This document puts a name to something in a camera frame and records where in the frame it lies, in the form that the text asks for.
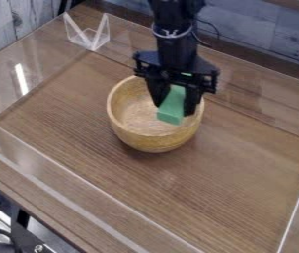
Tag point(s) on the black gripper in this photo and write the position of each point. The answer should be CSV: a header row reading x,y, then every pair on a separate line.
x,y
176,64

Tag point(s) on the black metal table leg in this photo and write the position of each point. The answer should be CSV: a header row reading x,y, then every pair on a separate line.
x,y
29,242

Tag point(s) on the clear acrylic corner bracket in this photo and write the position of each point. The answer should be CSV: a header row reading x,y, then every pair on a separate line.
x,y
90,39

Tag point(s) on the clear acrylic enclosure wall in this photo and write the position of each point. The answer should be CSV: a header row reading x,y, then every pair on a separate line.
x,y
222,195

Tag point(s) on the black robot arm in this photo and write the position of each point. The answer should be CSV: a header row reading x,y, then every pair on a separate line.
x,y
176,15

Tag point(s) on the light wooden bowl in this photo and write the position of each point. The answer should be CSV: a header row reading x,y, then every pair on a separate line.
x,y
133,118

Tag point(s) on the green rectangular stick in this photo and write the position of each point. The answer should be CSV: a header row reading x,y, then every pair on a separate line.
x,y
170,111

